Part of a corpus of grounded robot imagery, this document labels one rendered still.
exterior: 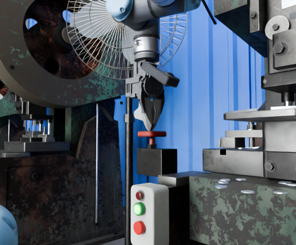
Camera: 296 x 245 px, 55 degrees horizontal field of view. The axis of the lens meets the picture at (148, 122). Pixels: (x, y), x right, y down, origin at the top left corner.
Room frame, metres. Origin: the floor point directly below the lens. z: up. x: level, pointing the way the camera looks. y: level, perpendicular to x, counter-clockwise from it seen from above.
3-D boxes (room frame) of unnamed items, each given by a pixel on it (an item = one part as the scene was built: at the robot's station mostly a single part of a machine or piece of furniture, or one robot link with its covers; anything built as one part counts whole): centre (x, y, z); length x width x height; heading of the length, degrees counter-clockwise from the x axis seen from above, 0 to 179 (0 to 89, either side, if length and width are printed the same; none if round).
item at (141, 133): (0.77, -0.01, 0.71); 0.07 x 0.06 x 0.08; 133
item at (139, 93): (0.76, 0.01, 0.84); 0.05 x 0.02 x 0.09; 133
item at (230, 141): (0.81, -0.29, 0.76); 0.17 x 0.06 x 0.10; 43
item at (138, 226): (0.62, 0.02, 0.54); 0.03 x 0.01 x 0.03; 43
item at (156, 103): (0.80, -0.01, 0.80); 0.06 x 0.03 x 0.09; 43
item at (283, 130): (0.57, -0.28, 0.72); 0.25 x 0.14 x 0.14; 133
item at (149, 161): (0.76, -0.02, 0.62); 0.10 x 0.06 x 0.20; 43
